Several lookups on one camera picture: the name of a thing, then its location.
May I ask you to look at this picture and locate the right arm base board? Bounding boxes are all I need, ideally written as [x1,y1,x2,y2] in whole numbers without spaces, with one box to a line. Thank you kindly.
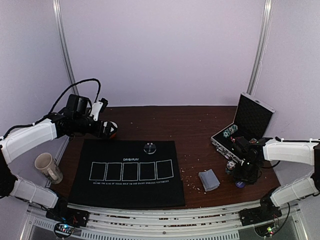
[239,196,282,227]

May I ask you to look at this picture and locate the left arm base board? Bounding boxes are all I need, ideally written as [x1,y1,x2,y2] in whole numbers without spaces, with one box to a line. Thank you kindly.
[41,198,90,239]

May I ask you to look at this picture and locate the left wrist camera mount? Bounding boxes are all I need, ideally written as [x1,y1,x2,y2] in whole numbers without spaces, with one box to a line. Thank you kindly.
[89,98,109,121]

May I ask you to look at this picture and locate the deck of playing cards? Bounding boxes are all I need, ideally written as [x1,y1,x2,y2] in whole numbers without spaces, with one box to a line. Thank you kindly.
[198,169,220,192]

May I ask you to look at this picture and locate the chip stack in case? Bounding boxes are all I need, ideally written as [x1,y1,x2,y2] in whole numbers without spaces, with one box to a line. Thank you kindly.
[222,124,238,138]

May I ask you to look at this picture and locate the orange bowl white inside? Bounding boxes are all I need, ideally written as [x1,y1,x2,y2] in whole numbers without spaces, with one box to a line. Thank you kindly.
[103,121,118,139]

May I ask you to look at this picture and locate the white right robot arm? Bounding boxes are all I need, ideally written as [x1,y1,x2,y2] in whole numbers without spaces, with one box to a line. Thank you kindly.
[232,137,320,221]

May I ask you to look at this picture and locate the beige ceramic mug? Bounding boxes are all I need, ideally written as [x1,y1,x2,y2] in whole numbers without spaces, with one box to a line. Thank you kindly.
[34,152,63,185]

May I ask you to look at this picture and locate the aluminium corner post right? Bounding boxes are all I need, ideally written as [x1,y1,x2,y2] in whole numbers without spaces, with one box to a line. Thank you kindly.
[246,0,273,96]

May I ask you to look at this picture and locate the aluminium poker chip case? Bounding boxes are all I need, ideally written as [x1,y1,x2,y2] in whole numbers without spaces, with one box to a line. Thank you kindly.
[210,92,275,162]

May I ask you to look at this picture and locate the poker chip stack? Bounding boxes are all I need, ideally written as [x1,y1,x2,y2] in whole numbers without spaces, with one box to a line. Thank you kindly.
[225,160,236,175]

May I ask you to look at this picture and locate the aluminium corner post left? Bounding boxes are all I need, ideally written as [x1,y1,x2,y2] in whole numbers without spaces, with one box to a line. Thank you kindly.
[52,0,76,85]

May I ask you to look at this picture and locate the purple small blind button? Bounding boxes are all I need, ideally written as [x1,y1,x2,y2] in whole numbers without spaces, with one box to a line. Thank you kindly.
[235,181,246,188]

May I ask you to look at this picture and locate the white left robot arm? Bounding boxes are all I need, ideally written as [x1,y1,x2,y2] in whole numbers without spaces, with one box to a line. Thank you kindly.
[0,113,118,222]

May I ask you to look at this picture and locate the black poker mat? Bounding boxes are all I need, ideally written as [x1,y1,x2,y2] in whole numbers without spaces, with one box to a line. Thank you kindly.
[68,139,186,209]

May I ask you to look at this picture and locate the aluminium corner post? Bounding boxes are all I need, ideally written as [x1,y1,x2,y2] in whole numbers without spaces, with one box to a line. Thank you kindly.
[246,0,273,96]
[52,0,76,85]

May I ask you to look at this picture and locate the clear acrylic dealer button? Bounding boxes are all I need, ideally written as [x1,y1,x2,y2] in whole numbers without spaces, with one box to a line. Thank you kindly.
[143,142,157,155]

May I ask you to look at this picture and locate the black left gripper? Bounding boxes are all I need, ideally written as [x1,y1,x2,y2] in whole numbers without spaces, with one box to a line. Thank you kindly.
[73,114,117,139]

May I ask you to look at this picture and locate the aluminium front frame rails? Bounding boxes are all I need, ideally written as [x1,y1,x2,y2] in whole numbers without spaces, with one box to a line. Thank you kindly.
[19,194,301,240]

